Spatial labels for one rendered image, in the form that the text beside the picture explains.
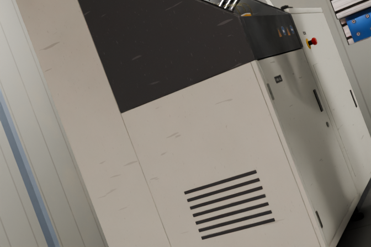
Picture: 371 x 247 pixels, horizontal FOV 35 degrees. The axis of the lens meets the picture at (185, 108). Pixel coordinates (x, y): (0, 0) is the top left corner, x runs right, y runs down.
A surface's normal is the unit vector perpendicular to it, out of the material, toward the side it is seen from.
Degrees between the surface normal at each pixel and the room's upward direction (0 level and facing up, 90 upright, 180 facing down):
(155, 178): 90
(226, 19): 90
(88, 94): 90
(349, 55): 90
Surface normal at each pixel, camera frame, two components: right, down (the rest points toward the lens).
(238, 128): -0.42, 0.15
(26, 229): 0.86, -0.33
